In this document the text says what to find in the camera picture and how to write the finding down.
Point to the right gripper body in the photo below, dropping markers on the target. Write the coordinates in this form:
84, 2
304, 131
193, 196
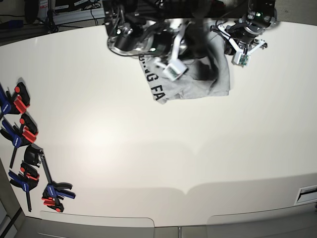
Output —
167, 43

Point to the grey T-shirt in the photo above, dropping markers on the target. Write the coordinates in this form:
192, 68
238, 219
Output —
205, 77

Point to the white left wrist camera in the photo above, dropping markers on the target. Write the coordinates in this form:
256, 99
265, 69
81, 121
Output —
241, 59

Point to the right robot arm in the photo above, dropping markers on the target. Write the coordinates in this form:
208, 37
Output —
127, 22

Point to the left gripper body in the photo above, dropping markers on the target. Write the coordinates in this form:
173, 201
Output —
243, 34

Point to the long black bar clamp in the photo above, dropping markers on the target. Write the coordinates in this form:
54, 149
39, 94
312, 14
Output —
54, 192

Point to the blue red bar clamp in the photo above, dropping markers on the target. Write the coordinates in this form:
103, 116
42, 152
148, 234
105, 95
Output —
25, 135
15, 103
27, 179

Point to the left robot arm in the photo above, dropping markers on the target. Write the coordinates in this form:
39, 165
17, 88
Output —
260, 15

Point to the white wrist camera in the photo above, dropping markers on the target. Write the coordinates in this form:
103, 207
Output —
241, 59
175, 69

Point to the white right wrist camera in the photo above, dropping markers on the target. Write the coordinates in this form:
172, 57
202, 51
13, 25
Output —
175, 69

